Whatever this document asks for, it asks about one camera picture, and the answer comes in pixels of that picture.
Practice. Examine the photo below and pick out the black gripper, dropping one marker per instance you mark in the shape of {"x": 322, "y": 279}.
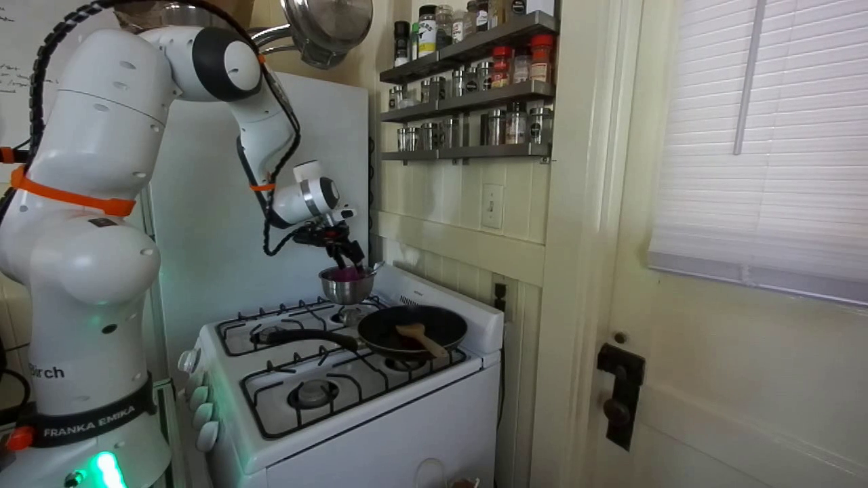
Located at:
{"x": 325, "y": 240}

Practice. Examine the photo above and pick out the silver metal bowl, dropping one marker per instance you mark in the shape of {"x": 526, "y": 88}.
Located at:
{"x": 347, "y": 287}

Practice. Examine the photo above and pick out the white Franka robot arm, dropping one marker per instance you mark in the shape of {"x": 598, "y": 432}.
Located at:
{"x": 90, "y": 271}

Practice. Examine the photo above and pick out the black stove grate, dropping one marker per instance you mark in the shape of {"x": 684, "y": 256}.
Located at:
{"x": 248, "y": 403}
{"x": 223, "y": 339}

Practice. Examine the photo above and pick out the white gas stove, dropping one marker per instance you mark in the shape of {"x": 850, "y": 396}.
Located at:
{"x": 397, "y": 424}

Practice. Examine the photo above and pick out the white stove knob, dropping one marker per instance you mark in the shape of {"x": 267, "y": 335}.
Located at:
{"x": 208, "y": 437}
{"x": 203, "y": 415}
{"x": 199, "y": 396}
{"x": 187, "y": 359}

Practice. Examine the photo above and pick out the black frying pan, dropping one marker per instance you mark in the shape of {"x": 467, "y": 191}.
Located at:
{"x": 409, "y": 327}

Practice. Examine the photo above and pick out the wooden spatula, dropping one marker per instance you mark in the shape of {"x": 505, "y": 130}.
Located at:
{"x": 423, "y": 339}

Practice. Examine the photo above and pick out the white refrigerator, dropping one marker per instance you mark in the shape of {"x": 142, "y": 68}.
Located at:
{"x": 207, "y": 271}

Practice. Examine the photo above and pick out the glass spice jar silver lid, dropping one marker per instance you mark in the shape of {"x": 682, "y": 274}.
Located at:
{"x": 538, "y": 123}
{"x": 514, "y": 126}
{"x": 489, "y": 127}
{"x": 520, "y": 68}

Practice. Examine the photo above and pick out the dark glass bottle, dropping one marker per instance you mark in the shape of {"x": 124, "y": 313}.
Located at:
{"x": 401, "y": 45}

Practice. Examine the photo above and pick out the hanging silver pot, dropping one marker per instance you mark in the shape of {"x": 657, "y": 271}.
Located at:
{"x": 329, "y": 30}

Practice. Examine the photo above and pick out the white bottle black lid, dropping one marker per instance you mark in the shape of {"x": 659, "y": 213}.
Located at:
{"x": 423, "y": 34}

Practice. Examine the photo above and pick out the red spice jar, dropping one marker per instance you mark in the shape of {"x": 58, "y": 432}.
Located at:
{"x": 503, "y": 68}
{"x": 539, "y": 61}

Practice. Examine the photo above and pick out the black door lock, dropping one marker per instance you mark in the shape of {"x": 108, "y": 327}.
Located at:
{"x": 621, "y": 389}

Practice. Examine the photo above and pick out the white whiteboard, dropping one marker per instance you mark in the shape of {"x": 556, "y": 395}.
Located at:
{"x": 13, "y": 72}

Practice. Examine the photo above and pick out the white door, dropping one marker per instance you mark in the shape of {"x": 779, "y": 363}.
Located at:
{"x": 741, "y": 389}

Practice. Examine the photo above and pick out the white window blind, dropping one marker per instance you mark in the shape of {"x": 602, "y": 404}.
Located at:
{"x": 769, "y": 144}

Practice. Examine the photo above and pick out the cream wall light switch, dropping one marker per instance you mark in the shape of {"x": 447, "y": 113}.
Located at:
{"x": 489, "y": 207}

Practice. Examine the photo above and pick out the wall outlet with black plug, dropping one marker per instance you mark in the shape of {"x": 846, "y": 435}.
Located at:
{"x": 500, "y": 296}

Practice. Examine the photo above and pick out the metal wall spice rack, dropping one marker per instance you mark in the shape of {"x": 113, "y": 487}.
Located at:
{"x": 470, "y": 98}

